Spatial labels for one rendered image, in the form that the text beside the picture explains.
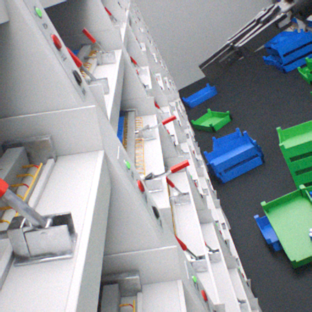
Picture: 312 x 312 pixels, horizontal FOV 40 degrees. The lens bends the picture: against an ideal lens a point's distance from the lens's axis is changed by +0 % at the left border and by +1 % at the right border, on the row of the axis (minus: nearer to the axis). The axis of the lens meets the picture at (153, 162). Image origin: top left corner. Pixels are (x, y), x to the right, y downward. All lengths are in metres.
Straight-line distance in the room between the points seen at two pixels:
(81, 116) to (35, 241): 0.19
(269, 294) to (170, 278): 1.30
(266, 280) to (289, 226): 0.26
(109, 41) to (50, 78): 0.70
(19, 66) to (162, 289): 0.31
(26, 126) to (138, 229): 0.18
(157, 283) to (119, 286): 0.05
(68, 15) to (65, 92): 0.71
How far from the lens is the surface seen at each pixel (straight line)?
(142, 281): 0.55
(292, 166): 2.14
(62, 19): 1.15
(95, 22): 1.14
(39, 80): 0.45
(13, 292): 0.29
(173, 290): 0.54
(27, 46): 0.45
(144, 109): 1.18
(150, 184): 0.75
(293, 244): 1.93
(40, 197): 0.39
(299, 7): 0.84
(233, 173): 2.61
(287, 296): 1.80
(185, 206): 1.07
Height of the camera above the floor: 1.27
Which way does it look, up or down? 22 degrees down
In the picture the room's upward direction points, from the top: 29 degrees counter-clockwise
